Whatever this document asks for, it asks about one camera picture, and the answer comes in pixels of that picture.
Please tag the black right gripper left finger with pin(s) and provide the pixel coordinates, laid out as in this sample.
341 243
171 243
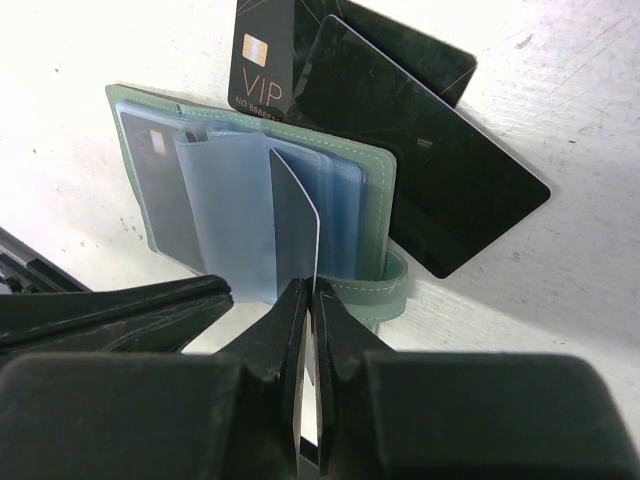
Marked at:
234 414

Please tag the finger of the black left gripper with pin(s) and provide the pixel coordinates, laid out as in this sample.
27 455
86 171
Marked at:
157 318

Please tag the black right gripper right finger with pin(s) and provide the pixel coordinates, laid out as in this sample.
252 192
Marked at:
384 414

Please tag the black credit card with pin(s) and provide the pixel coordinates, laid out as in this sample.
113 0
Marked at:
456 190
296 224
150 139
261 70
443 68

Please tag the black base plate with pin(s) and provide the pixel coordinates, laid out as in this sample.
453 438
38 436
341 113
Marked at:
25 271

